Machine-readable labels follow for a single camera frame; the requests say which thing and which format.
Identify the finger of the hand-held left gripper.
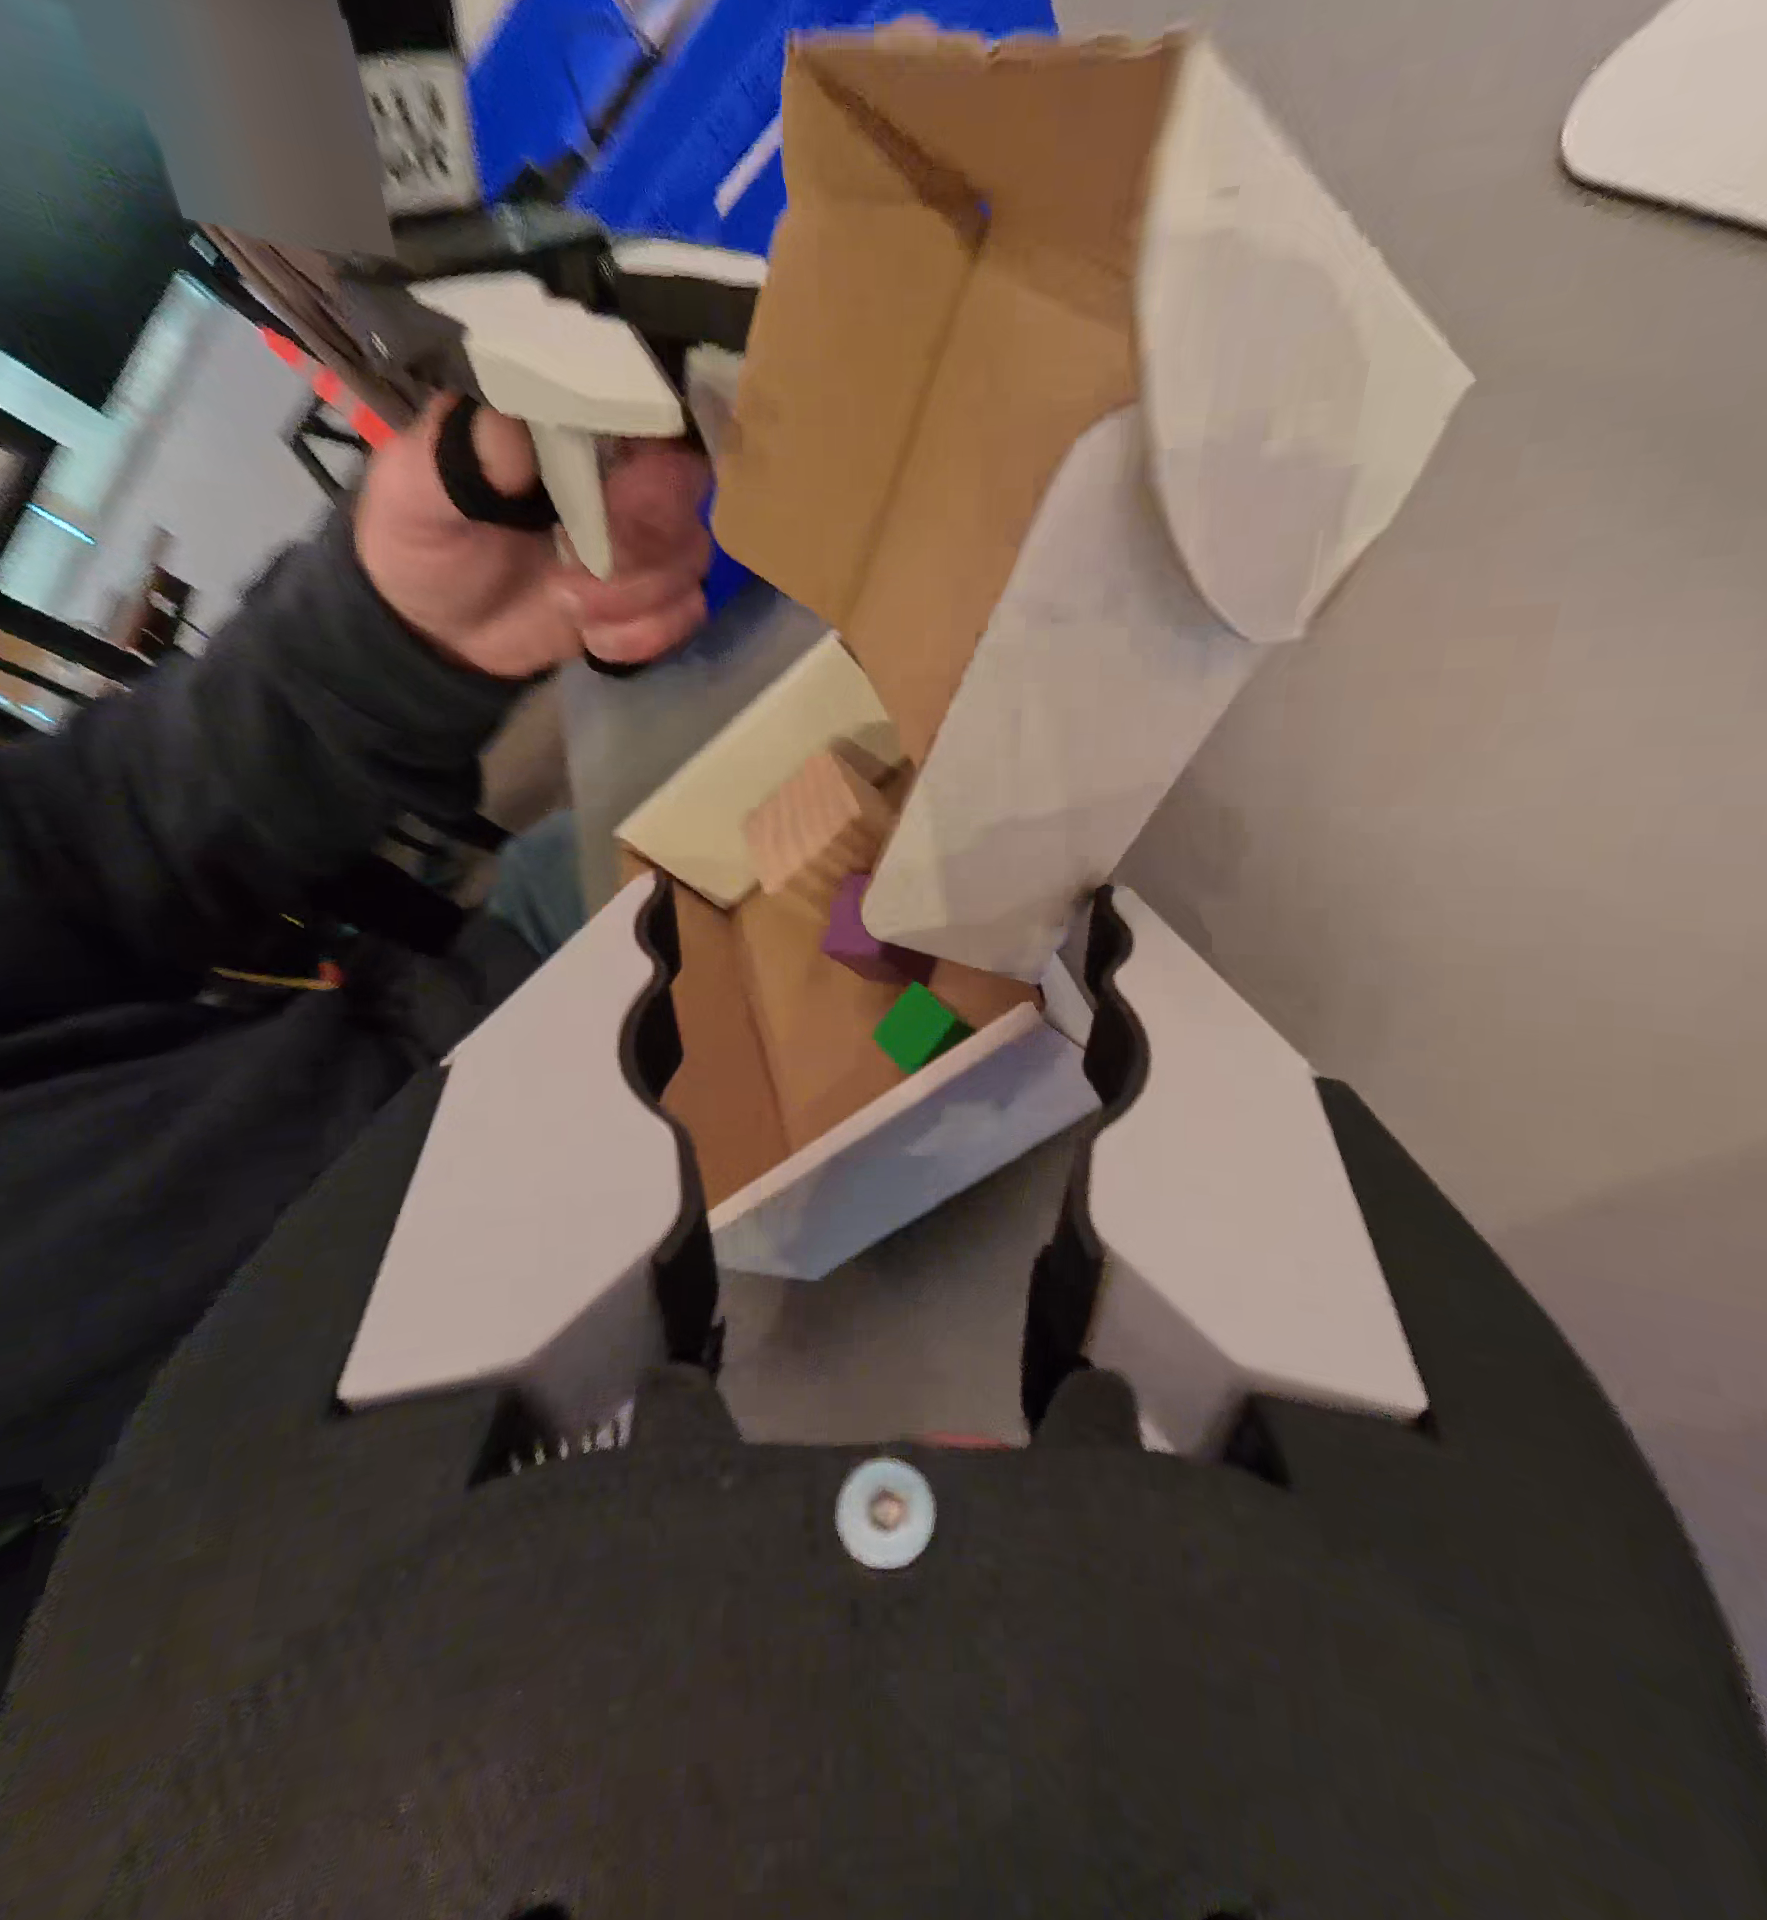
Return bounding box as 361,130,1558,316
409,274,689,444
605,241,771,456

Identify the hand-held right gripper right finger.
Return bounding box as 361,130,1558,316
1020,885,1428,1455

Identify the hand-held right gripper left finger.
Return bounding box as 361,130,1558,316
335,874,719,1453

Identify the green wooden cube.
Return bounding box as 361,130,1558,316
871,983,975,1076

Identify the purple wooden cube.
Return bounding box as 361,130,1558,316
821,874,933,989

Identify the large natural wooden cube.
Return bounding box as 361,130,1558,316
743,751,909,903

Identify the white cardboard box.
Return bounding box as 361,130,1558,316
615,27,1476,1285

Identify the person's left hand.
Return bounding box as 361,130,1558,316
355,393,717,680

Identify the blue plastic bin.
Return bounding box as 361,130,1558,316
459,0,1058,618

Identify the person's dark clothing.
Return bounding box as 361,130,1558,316
0,841,591,1848

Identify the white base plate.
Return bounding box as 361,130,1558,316
1556,0,1767,258

